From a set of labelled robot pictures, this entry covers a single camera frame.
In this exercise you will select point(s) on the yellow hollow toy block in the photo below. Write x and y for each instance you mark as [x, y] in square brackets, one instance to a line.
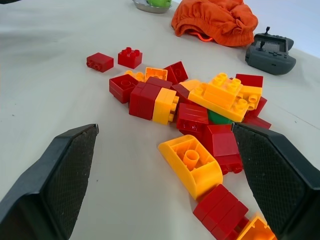
[156, 73]

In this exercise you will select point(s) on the metal bowl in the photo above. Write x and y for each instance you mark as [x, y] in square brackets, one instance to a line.
[150, 8]

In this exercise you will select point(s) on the large red toy block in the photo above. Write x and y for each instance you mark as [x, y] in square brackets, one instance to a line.
[220, 210]
[142, 102]

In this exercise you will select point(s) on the orange crumpled cloth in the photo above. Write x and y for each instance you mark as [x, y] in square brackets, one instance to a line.
[215, 17]

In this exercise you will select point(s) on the red sloped toy block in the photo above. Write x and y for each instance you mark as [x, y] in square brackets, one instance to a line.
[223, 145]

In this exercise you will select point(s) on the small yellow toy block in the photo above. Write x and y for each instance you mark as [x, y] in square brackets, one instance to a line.
[136, 75]

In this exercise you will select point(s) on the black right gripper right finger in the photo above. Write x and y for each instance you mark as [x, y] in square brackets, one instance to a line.
[282, 175]

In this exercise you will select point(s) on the green toy block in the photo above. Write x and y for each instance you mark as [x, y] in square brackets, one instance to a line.
[218, 119]

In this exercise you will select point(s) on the green fruit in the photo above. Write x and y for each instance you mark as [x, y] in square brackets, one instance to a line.
[158, 2]

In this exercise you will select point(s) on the grey remote controller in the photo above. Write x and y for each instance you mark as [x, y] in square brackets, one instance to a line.
[271, 56]

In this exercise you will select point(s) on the yellow curved toy block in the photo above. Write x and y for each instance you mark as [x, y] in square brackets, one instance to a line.
[197, 172]

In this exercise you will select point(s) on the red four-stud brick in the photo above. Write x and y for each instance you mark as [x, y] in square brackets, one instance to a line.
[130, 58]

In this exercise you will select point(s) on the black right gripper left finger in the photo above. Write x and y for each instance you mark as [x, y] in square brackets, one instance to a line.
[42, 190]

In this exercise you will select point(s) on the long yellow toy block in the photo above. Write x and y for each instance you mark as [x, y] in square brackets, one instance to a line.
[220, 110]

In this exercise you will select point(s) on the yellow studded toy block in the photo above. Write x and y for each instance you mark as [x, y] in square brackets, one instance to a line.
[223, 88]

